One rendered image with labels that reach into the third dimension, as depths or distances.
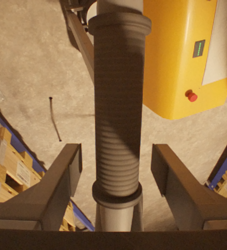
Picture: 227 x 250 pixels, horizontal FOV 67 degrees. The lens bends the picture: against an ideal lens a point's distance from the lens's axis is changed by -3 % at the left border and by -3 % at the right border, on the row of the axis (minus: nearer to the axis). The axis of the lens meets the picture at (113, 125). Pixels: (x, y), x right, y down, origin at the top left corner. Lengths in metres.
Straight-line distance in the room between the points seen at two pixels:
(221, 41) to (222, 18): 0.09
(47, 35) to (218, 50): 1.12
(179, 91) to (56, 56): 1.03
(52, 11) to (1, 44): 0.43
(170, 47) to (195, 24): 0.11
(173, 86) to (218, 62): 0.20
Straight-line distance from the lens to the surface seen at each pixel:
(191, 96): 0.81
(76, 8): 1.02
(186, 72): 0.76
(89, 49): 0.55
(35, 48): 1.50
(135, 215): 0.18
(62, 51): 1.51
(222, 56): 0.84
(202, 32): 0.72
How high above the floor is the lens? 1.41
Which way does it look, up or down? 43 degrees down
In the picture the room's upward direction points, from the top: 158 degrees clockwise
